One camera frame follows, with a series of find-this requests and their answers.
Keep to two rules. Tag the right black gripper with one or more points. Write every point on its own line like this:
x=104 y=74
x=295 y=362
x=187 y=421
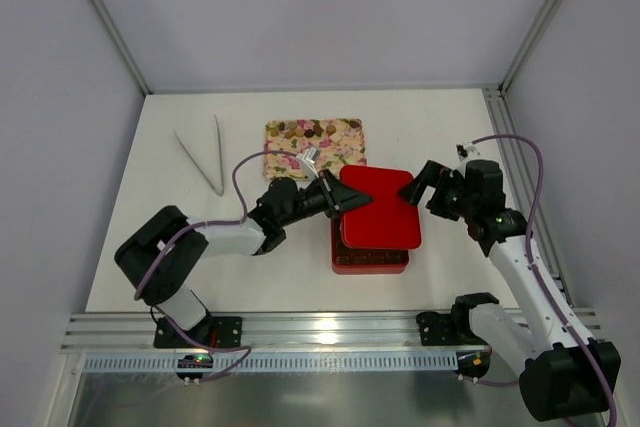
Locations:
x=437 y=192

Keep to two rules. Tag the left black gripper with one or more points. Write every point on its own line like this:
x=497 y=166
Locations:
x=330 y=195

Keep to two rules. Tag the red box lid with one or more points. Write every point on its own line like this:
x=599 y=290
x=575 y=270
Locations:
x=388 y=222

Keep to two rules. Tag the metal serving tongs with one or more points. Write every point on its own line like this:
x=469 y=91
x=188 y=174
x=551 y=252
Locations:
x=200 y=138

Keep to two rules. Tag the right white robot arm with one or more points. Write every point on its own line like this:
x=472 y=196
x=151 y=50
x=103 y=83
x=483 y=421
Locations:
x=562 y=370

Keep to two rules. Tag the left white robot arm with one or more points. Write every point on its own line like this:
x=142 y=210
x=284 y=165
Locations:
x=159 y=257

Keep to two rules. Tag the red chocolate box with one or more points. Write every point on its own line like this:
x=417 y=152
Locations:
x=355 y=261

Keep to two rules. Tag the floral serving tray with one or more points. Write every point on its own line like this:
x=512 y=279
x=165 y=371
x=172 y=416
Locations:
x=340 y=142

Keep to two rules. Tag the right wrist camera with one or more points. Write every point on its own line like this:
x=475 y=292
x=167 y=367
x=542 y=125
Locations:
x=467 y=152

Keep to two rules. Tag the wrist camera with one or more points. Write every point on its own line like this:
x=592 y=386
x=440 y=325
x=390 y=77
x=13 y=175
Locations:
x=467 y=152
x=307 y=160

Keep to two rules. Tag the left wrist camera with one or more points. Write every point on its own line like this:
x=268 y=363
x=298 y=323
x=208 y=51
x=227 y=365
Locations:
x=307 y=160

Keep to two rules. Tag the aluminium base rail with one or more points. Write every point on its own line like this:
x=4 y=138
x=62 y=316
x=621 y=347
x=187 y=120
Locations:
x=316 y=342

